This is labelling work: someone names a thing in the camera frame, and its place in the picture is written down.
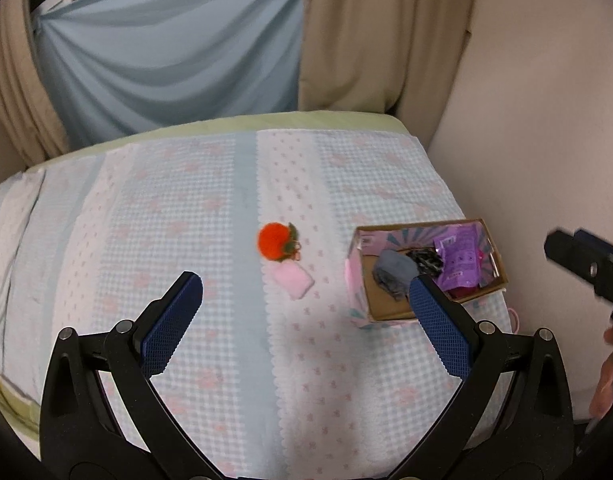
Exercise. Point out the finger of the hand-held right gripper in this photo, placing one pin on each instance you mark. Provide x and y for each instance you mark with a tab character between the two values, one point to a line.
569	255
601	245

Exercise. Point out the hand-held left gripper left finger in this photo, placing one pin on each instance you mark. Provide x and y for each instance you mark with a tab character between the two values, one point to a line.
171	330

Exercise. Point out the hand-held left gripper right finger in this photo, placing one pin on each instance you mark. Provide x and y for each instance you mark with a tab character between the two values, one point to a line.
441	331

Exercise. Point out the pink patterned cardboard box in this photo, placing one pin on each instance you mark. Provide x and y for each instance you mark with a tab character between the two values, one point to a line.
381	305

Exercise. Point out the black patterned scrunchie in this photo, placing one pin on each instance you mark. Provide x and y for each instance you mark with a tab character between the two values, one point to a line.
426	259

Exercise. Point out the grey sock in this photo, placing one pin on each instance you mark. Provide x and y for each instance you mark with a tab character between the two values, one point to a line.
394	272

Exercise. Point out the purple packet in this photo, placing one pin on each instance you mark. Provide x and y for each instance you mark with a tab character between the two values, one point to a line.
459	255

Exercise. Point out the person's right hand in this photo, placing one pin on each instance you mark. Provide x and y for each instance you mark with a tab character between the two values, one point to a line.
606	385

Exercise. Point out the orange pompom plush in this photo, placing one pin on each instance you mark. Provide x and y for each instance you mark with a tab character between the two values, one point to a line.
274	241

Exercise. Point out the green bed sheet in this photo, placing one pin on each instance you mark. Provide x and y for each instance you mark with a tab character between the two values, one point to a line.
236	125

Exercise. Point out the beige curtain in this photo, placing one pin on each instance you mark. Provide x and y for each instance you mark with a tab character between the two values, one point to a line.
381	35
21	100

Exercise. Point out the light blue hanging cloth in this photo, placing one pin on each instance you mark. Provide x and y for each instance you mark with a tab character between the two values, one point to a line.
176	45

